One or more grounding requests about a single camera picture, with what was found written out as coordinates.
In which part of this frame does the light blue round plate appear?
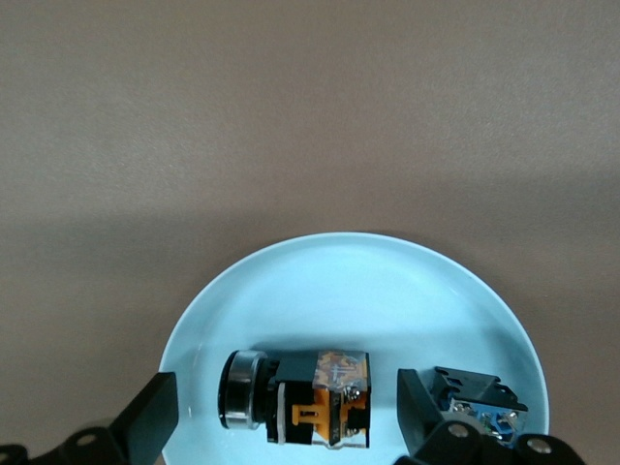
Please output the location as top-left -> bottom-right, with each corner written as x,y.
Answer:
159,232 -> 551,465

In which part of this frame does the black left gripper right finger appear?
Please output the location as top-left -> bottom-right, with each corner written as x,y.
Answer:
394,368 -> 590,465

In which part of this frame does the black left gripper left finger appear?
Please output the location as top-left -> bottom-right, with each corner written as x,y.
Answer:
0,371 -> 180,465

